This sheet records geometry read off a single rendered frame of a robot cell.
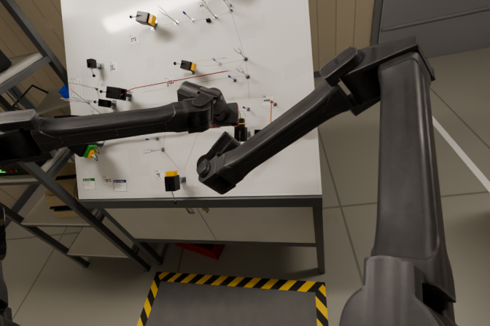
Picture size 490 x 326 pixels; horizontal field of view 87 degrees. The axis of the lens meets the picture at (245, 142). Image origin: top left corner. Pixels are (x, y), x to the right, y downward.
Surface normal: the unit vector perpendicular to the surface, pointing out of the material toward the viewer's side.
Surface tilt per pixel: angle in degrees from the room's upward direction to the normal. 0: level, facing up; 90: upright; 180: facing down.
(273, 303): 0
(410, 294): 31
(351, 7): 90
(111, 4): 49
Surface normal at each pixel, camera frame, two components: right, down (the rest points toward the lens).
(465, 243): -0.22, -0.73
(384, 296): -0.70, -0.55
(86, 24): -0.25, 0.04
